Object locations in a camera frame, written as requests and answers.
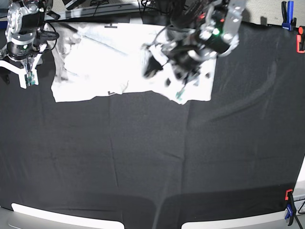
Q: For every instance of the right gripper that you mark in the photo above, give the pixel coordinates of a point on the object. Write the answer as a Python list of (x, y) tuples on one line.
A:
[(20, 68)]

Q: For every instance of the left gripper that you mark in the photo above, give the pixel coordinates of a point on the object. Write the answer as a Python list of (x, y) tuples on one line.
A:
[(179, 64)]

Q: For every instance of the white Hugging Face t-shirt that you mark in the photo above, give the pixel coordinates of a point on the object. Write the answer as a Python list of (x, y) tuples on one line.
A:
[(95, 59)]

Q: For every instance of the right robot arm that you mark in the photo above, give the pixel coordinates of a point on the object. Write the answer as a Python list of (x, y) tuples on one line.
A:
[(26, 38)]

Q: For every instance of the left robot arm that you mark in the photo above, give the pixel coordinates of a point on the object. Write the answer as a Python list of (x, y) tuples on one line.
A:
[(206, 30)]

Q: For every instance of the black table cloth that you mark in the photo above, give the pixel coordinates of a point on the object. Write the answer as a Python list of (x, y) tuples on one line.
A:
[(146, 162)]

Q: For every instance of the blue clamp far-right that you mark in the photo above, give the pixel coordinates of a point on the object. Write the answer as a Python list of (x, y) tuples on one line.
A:
[(289, 22)]

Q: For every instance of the red black clamp far-right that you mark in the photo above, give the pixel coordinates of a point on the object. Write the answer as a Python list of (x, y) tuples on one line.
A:
[(300, 40)]

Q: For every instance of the red blue clamp near-right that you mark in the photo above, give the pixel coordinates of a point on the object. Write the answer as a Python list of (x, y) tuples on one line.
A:
[(290, 207)]

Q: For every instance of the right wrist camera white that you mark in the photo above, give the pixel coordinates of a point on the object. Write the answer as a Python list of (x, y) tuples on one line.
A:
[(31, 79)]

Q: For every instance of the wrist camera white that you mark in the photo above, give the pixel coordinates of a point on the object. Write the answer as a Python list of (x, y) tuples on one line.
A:
[(180, 94), (31, 79)]

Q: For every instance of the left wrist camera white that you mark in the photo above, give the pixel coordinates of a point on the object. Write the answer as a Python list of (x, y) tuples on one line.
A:
[(180, 94)]

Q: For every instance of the aluminium frame rail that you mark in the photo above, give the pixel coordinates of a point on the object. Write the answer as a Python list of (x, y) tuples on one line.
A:
[(101, 10)]

